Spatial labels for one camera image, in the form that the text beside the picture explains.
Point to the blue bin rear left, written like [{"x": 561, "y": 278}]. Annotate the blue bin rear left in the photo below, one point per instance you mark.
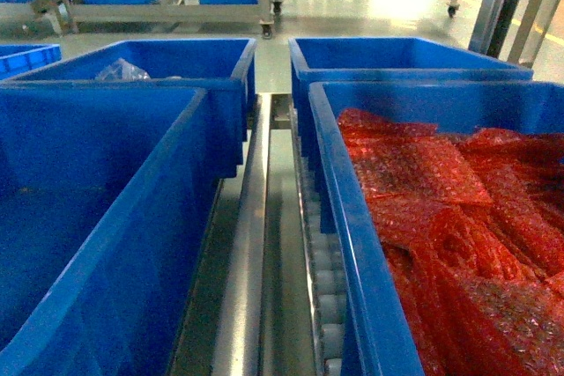
[{"x": 226, "y": 64}]

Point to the blue bin rear right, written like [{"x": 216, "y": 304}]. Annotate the blue bin rear right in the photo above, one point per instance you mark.
[{"x": 384, "y": 59}]

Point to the steel flow rack shelf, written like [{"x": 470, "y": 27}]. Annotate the steel flow rack shelf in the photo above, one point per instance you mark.
[{"x": 269, "y": 297}]

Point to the empty blue bin left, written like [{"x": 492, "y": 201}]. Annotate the empty blue bin left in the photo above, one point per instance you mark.
[{"x": 105, "y": 198}]

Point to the blue bin with red bags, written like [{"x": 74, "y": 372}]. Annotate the blue bin with red bags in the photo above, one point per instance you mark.
[{"x": 377, "y": 337}]

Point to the red bubble wrap bags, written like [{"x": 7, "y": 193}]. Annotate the red bubble wrap bags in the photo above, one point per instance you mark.
[{"x": 471, "y": 227}]

